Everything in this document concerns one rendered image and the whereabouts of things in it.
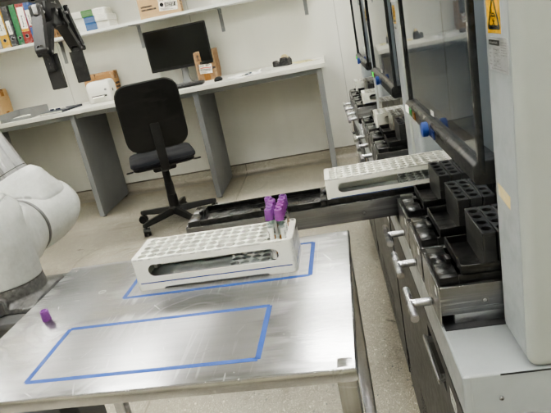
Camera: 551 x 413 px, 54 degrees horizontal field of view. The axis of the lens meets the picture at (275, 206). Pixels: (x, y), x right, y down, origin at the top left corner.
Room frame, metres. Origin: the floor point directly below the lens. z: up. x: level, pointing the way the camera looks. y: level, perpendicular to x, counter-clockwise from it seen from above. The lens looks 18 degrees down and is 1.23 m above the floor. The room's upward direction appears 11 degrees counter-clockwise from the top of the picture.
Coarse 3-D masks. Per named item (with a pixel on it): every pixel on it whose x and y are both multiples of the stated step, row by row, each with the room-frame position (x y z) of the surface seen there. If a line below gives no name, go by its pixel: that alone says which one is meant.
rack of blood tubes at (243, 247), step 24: (168, 240) 0.98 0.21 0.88; (192, 240) 0.96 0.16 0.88; (216, 240) 0.93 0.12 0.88; (240, 240) 0.92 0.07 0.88; (264, 240) 0.89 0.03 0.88; (288, 240) 0.87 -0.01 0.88; (144, 264) 0.91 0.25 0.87; (168, 264) 1.00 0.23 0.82; (192, 264) 0.98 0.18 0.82; (216, 264) 0.96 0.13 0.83; (240, 264) 0.89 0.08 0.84; (264, 264) 0.87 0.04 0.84; (288, 264) 0.87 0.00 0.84; (144, 288) 0.91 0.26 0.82
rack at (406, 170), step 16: (384, 160) 1.30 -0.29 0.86; (400, 160) 1.28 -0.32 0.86; (416, 160) 1.26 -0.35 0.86; (432, 160) 1.21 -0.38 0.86; (336, 176) 1.24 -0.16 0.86; (352, 176) 1.22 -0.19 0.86; (368, 176) 1.21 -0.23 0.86; (384, 176) 1.30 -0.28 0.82; (400, 176) 1.26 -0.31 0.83; (416, 176) 1.23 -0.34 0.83; (336, 192) 1.22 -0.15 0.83; (352, 192) 1.22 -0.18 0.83; (368, 192) 1.21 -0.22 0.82
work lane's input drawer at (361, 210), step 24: (312, 192) 1.33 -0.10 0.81; (384, 192) 1.20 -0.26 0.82; (408, 192) 1.20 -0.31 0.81; (192, 216) 1.31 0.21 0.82; (216, 216) 1.31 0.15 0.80; (240, 216) 1.25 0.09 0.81; (264, 216) 1.23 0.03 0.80; (312, 216) 1.21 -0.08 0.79; (336, 216) 1.21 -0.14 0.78; (360, 216) 1.20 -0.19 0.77; (384, 216) 1.19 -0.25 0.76
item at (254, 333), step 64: (320, 256) 0.91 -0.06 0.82; (64, 320) 0.86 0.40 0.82; (128, 320) 0.81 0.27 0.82; (192, 320) 0.76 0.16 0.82; (256, 320) 0.72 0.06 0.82; (320, 320) 0.69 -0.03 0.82; (0, 384) 0.69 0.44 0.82; (64, 384) 0.66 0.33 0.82; (128, 384) 0.63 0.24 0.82; (192, 384) 0.60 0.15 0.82; (256, 384) 0.58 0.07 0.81
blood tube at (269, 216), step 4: (268, 208) 0.89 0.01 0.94; (264, 212) 0.89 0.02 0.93; (268, 212) 0.88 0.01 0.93; (272, 212) 0.88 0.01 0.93; (268, 216) 0.88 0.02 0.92; (272, 216) 0.88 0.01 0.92; (268, 220) 0.88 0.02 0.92; (272, 220) 0.88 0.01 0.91; (268, 224) 0.88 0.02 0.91; (272, 224) 0.88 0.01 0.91; (268, 228) 0.88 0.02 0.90; (272, 228) 0.88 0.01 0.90; (268, 232) 0.88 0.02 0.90; (272, 232) 0.88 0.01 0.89; (272, 236) 0.88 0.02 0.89; (272, 252) 0.88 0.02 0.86; (276, 252) 0.88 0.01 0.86; (272, 256) 0.88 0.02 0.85; (276, 256) 0.88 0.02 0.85
